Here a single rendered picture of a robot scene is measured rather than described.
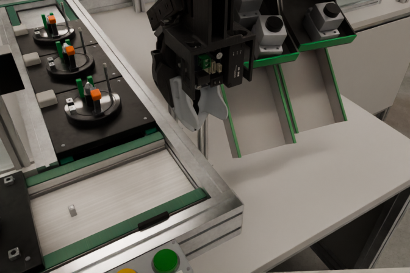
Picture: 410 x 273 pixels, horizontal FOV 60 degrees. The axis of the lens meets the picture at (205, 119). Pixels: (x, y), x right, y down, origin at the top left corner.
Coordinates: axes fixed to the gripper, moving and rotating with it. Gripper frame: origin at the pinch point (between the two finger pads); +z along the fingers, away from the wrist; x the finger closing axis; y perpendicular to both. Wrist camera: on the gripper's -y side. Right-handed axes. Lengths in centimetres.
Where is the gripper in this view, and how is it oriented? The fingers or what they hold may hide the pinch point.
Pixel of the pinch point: (191, 119)
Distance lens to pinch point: 45.6
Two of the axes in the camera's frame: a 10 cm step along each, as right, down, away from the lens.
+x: 8.7, -3.1, 3.9
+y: 5.0, 5.4, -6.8
